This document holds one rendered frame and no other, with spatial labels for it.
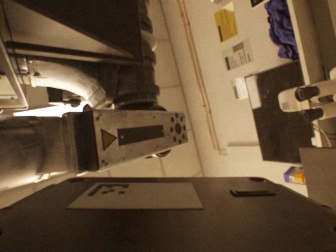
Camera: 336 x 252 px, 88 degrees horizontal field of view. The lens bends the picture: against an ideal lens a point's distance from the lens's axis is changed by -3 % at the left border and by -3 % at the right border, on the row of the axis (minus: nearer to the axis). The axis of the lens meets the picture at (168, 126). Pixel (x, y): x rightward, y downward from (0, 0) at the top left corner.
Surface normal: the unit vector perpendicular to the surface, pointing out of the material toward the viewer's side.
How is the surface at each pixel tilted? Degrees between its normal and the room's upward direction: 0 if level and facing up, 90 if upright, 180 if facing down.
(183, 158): 180
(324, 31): 90
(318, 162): 86
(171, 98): 180
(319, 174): 86
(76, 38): 90
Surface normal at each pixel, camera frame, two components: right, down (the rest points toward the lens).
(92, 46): 0.11, 0.99
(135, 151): 0.84, -0.11
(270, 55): -0.79, 0.24
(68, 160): -0.53, 0.06
